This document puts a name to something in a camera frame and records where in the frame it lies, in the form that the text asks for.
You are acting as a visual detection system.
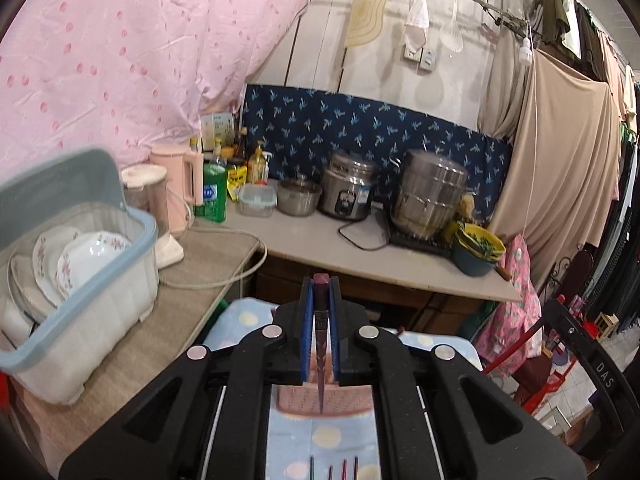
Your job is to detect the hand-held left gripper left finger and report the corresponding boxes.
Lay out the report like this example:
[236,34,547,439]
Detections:
[59,276,317,480]

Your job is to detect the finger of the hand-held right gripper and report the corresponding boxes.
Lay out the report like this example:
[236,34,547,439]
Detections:
[542,297,588,361]

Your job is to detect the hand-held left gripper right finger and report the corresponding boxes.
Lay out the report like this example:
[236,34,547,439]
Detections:
[327,276,587,480]

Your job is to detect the pink perforated chopstick holder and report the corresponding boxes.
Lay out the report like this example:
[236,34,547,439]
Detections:
[272,347,375,418]

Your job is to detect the dark metal chair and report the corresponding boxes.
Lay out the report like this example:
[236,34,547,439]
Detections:
[542,250,596,311]

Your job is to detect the pink floral apron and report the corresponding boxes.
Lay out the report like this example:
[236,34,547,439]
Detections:
[472,235,543,376]

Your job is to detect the red plastic stool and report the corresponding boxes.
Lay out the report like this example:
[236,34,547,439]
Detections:
[510,360,566,411]

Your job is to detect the white kitchen counter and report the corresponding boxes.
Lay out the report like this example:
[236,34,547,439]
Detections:
[225,200,523,305]

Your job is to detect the blue dotted tablecloth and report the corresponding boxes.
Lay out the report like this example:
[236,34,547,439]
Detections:
[202,297,483,480]

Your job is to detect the stack of blue yellow bowls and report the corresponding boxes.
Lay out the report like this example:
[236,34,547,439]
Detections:
[450,220,507,277]

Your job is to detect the black induction cooker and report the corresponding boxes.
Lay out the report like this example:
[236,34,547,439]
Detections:
[385,210,453,257]

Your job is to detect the beige side counter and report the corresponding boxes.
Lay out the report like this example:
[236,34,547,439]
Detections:
[10,227,268,461]

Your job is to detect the hanging dark clothes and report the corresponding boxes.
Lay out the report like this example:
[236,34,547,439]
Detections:
[580,5,640,336]

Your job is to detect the small steel pot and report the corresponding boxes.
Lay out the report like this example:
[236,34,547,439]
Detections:
[276,177,323,217]

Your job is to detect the clear food container blue lid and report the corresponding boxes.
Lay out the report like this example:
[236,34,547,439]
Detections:
[236,183,278,218]

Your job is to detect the steel rice cooker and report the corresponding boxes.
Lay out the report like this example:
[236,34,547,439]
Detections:
[317,148,381,222]

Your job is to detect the beige curtain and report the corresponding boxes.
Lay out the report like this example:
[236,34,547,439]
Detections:
[480,35,623,291]

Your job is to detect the yellow packet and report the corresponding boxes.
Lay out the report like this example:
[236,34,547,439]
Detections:
[227,167,248,201]

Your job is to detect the green detergent bottle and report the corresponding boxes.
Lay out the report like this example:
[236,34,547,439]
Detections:
[192,152,228,223]

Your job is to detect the steel steamer pot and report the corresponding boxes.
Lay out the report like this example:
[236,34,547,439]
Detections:
[390,149,471,241]

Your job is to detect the oil bottle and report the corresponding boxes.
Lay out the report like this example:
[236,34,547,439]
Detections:
[246,140,271,183]

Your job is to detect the pink electric kettle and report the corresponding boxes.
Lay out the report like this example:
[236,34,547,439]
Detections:
[150,145,206,233]

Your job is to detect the white dish box grey lid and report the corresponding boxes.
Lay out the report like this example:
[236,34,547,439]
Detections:
[0,147,161,406]

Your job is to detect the navy floral cloth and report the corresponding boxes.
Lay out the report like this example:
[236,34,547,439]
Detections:
[240,84,513,226]

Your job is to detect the white blender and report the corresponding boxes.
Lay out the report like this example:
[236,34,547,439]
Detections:
[120,165,186,268]

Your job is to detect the white green carton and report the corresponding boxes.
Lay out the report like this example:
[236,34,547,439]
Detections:
[201,112,236,153]

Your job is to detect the floral white plates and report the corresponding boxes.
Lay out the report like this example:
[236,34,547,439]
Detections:
[56,231,133,301]

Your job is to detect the white floral plate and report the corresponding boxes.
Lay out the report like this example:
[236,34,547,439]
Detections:
[10,255,51,311]
[32,225,83,306]

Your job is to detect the white plastic skimmer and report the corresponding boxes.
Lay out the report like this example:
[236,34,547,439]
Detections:
[440,0,466,53]

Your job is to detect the green hanging garment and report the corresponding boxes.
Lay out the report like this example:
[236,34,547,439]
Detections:
[542,0,583,58]

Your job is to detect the yellow hanging cutting board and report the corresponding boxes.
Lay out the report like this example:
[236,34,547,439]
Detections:
[342,0,392,51]

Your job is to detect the white hanging cloth bag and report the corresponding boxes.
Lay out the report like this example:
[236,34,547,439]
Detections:
[404,0,431,46]

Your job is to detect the pink floral sheet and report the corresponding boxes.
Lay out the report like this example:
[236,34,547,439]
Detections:
[0,0,313,171]

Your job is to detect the black power cable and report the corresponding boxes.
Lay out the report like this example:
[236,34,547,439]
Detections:
[338,220,391,252]

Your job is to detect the white appliance cord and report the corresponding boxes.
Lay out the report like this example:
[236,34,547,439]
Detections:
[160,237,268,292]

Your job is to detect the white cord with switch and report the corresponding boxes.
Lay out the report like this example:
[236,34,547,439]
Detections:
[520,50,543,241]

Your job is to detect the white wall socket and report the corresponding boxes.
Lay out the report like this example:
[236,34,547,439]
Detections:
[402,42,441,72]

